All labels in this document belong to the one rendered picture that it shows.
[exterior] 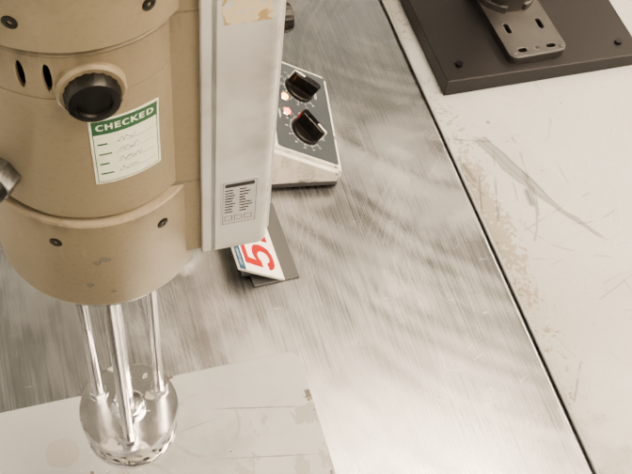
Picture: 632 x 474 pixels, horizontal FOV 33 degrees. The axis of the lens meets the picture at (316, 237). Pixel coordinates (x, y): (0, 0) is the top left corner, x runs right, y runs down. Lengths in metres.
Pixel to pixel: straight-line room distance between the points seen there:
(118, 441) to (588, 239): 0.55
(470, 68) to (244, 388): 0.45
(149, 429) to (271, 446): 0.20
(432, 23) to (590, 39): 0.18
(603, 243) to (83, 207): 0.72
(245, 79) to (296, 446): 0.52
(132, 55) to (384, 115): 0.75
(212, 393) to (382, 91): 0.41
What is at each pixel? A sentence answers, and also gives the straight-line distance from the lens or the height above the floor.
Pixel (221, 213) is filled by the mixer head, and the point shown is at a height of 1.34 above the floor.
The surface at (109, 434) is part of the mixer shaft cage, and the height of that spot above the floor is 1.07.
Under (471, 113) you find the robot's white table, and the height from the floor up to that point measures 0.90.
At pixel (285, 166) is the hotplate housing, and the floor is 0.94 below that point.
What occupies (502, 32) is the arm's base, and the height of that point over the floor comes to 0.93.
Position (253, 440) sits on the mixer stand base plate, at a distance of 0.91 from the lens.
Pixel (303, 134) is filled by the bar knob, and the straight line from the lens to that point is 1.04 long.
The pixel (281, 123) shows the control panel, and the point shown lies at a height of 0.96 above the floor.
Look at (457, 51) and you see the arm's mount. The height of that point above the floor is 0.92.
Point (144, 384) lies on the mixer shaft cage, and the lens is 0.75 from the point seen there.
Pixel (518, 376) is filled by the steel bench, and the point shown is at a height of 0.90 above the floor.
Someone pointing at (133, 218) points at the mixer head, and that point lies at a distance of 0.47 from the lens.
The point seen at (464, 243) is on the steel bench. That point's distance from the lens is 1.05.
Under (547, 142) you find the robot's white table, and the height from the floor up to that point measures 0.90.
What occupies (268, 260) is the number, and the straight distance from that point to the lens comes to 0.99.
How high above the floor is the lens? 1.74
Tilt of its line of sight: 55 degrees down
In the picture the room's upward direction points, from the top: 8 degrees clockwise
